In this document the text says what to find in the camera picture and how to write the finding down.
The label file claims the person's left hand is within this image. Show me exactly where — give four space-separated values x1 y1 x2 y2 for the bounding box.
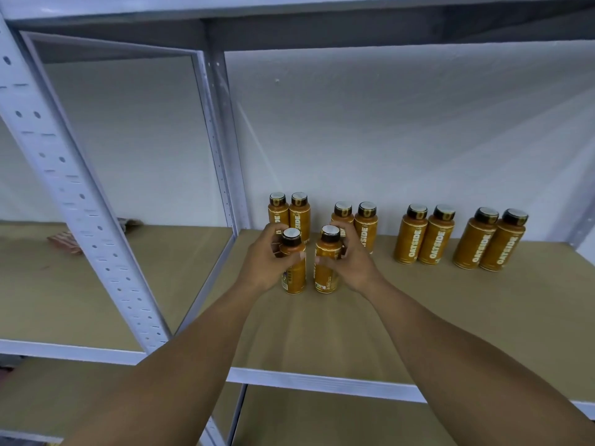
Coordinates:
232 222 307 296

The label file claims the person's right hand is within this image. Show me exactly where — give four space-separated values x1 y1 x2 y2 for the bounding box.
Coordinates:
316 217 388 296

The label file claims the golden Oatside bottle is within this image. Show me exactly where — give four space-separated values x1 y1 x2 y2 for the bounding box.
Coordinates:
280 227 309 295
313 224 344 296

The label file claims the person's right forearm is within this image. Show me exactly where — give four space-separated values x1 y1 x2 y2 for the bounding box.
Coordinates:
364 278 595 446

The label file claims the person's left forearm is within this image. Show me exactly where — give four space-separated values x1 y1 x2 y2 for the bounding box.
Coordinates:
60 281 266 446

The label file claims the striped red cloth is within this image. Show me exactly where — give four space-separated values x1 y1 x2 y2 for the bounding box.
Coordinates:
48 217 143 255

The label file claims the group of orange Oatside bottles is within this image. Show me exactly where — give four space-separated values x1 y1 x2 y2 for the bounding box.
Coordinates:
267 190 530 273

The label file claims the white metal shelving rack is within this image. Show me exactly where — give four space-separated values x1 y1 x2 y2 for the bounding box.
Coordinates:
0 0 595 446

